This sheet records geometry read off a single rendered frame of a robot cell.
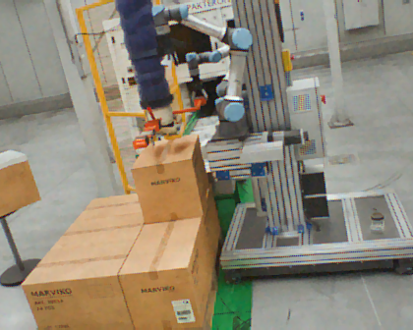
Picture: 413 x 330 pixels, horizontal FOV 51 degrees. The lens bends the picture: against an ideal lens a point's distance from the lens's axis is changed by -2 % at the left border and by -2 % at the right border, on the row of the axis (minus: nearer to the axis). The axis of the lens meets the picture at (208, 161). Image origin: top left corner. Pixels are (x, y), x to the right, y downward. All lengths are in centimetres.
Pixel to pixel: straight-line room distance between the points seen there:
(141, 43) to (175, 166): 80
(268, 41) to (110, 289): 174
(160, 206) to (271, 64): 116
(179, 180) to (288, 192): 77
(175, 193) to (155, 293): 69
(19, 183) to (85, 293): 143
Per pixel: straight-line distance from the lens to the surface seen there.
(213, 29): 272
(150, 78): 291
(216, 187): 355
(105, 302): 267
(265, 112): 292
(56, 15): 436
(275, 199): 312
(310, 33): 1205
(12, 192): 382
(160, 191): 290
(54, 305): 282
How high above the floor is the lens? 177
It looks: 18 degrees down
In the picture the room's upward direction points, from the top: 12 degrees counter-clockwise
